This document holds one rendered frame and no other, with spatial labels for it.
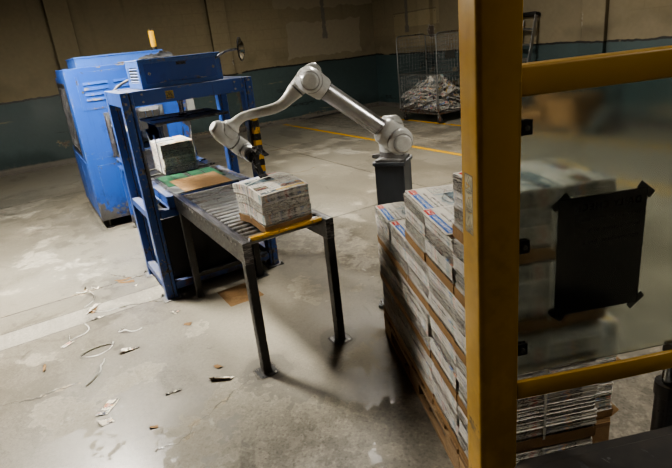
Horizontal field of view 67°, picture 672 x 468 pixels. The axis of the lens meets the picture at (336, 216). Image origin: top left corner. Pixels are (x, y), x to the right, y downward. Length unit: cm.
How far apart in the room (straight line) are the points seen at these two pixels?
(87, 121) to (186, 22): 599
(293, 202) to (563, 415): 161
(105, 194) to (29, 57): 541
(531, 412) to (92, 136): 520
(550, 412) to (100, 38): 1047
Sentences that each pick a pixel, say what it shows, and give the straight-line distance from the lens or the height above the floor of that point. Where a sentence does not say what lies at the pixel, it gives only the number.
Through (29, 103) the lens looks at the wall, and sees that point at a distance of 1117.
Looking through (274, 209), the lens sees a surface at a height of 93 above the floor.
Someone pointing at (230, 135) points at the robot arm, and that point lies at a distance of 297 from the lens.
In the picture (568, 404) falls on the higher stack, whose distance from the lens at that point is 194.
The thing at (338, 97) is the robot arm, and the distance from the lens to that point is 285.
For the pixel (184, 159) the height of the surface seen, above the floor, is 90.
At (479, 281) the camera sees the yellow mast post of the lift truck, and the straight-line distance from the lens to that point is 112.
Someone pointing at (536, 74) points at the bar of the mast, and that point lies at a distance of 107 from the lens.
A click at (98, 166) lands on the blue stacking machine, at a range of 612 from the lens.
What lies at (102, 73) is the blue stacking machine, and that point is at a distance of 607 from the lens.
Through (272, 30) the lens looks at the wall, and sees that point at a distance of 1236.
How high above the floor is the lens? 173
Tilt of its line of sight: 19 degrees down
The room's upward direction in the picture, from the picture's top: 6 degrees counter-clockwise
